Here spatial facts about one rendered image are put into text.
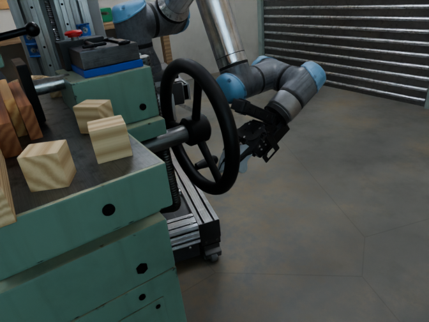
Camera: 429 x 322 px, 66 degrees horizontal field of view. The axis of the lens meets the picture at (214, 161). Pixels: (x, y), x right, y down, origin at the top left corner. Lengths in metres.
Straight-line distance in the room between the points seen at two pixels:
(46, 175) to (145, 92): 0.28
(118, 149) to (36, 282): 0.18
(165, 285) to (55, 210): 0.23
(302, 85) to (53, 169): 0.63
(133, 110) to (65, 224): 0.28
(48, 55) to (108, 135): 0.92
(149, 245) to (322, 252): 1.18
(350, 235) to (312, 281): 0.34
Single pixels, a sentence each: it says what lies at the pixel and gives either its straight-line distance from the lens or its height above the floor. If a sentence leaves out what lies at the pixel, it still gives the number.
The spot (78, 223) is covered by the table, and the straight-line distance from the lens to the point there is 0.38.
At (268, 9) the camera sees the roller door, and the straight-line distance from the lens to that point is 4.30.
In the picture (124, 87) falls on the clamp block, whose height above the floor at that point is 0.93.
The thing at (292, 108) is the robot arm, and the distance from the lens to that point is 0.83.
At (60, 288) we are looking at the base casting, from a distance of 0.46.
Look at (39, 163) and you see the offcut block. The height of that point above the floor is 0.93.
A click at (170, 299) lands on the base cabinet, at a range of 0.56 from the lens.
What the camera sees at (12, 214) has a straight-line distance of 0.35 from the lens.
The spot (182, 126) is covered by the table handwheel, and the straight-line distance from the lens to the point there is 0.67.
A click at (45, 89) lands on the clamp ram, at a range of 0.62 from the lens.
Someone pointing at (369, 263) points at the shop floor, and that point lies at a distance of 1.57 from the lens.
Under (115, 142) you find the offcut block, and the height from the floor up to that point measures 0.92.
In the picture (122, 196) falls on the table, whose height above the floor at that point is 0.88.
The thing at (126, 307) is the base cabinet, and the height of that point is 0.69.
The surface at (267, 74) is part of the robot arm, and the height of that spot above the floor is 0.86.
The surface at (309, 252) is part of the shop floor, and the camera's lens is 1.57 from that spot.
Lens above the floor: 1.07
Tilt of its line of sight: 28 degrees down
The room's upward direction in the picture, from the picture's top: 6 degrees counter-clockwise
